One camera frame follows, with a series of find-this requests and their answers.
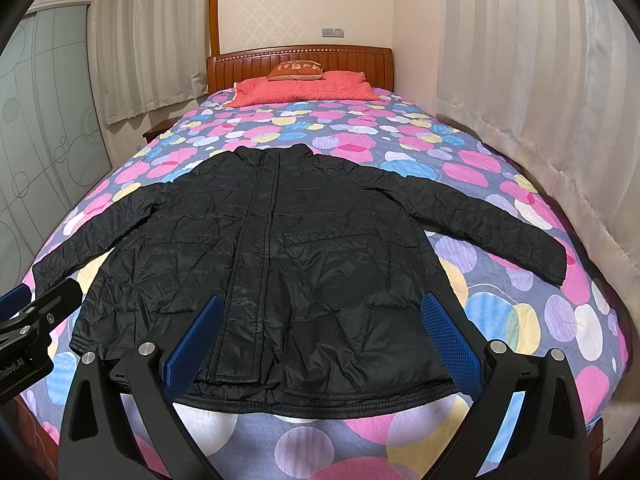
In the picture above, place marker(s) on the left beige curtain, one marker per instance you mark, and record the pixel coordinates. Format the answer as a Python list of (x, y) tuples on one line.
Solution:
[(149, 54)]

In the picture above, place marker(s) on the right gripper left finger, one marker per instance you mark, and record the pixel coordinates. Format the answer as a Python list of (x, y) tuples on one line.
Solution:
[(96, 440)]

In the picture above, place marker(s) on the wooden nightstand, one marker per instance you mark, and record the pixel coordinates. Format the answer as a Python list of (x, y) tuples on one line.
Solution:
[(158, 129)]

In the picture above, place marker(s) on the wall power outlet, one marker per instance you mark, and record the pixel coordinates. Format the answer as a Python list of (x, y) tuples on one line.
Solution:
[(332, 32)]

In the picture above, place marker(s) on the red pillow blanket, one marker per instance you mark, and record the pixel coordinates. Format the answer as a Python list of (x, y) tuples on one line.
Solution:
[(334, 85)]

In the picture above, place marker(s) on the orange embroidered cushion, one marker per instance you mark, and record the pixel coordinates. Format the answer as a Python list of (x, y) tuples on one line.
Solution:
[(297, 70)]

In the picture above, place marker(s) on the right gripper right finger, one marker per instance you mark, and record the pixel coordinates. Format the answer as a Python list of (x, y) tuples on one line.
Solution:
[(549, 440)]

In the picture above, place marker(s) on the frosted glass wardrobe door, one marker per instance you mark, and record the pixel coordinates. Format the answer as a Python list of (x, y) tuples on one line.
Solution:
[(52, 149)]

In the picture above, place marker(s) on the beige curtain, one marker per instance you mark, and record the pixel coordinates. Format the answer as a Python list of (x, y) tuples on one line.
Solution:
[(554, 85), (149, 54)]

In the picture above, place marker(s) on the wooden wall trim post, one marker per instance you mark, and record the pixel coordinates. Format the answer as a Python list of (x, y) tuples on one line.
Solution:
[(213, 23)]

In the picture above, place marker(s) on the right beige curtain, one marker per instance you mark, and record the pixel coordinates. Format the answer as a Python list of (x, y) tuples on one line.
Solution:
[(554, 85)]

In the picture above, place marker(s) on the colourful polka dot bedspread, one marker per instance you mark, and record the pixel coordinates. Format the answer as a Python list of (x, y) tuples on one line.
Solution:
[(580, 317)]

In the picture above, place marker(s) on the black puffer jacket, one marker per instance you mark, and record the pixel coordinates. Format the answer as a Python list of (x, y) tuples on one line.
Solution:
[(321, 265)]

